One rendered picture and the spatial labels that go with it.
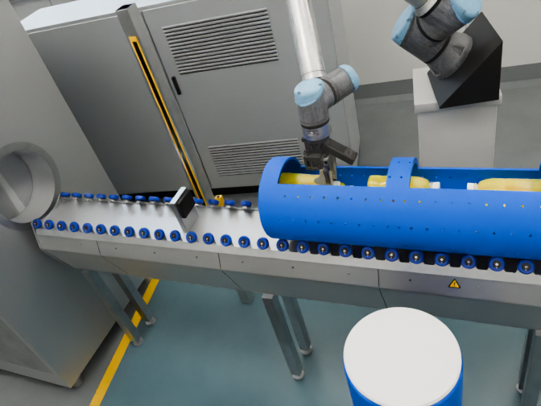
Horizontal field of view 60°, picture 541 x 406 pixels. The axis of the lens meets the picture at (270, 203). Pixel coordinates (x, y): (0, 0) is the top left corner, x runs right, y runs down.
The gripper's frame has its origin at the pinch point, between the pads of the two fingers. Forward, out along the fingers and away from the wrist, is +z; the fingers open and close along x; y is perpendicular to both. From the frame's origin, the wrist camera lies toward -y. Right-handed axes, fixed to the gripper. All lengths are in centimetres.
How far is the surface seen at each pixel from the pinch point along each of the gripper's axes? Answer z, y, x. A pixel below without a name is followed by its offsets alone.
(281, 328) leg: 69, 31, 14
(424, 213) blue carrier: -4.8, -31.3, 17.6
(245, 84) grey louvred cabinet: 22, 91, -122
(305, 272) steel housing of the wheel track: 25.1, 9.6, 18.5
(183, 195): 4, 59, 5
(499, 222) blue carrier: -4, -50, 18
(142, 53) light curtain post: -42, 75, -24
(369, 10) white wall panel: 33, 41, -258
